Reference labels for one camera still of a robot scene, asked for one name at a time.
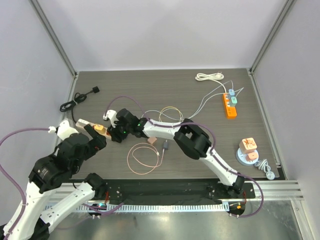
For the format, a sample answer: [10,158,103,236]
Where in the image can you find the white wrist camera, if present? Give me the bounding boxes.
[102,109,118,128]
[48,118,79,141]

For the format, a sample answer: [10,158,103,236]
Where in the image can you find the round light blue socket base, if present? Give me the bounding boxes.
[236,148,259,166]

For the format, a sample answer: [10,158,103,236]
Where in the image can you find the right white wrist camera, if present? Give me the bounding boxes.
[102,109,118,128]

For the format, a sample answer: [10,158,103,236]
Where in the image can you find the white coiled cord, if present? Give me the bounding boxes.
[194,71,225,82]

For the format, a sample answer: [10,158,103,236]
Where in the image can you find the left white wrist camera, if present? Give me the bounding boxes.
[48,118,79,141]

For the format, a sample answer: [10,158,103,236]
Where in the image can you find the black power cord with plug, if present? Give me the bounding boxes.
[59,86,101,123]

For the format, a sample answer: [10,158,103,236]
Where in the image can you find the teal charger plug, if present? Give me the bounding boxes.
[230,96,238,105]

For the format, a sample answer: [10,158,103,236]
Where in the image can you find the slotted cable duct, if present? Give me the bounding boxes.
[41,203,230,213]

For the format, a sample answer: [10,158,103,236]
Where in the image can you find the pink charging cable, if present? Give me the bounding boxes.
[126,142,166,176]

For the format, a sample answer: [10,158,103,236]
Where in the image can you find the pale green charging cable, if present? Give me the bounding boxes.
[159,86,245,123]

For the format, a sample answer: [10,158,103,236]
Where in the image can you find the black mounting base plate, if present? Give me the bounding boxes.
[106,178,256,206]

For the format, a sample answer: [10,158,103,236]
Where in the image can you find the peach cube charger with print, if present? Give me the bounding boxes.
[239,137,257,154]

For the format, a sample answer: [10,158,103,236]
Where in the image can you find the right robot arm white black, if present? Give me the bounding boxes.
[103,108,245,198]

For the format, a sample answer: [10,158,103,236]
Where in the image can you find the beige power strip red sockets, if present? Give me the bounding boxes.
[75,118,113,140]

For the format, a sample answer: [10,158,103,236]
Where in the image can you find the grey small adapter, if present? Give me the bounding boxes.
[162,139,169,151]

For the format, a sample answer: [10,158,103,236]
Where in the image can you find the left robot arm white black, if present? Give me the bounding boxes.
[0,124,107,240]

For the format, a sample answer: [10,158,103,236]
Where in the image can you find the light blue coiled cord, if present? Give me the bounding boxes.
[253,159,276,181]

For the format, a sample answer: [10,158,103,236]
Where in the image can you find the small pink charger plug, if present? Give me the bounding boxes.
[246,151,259,162]

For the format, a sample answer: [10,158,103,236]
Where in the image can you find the yellow charging cable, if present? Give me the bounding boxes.
[159,107,185,123]

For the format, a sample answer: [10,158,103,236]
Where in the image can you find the orange power strip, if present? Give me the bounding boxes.
[222,93,237,119]

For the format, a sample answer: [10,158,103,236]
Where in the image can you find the light blue charger plug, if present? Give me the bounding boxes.
[228,89,235,98]

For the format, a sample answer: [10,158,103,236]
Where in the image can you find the yellow charger plug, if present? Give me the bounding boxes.
[93,124,106,135]

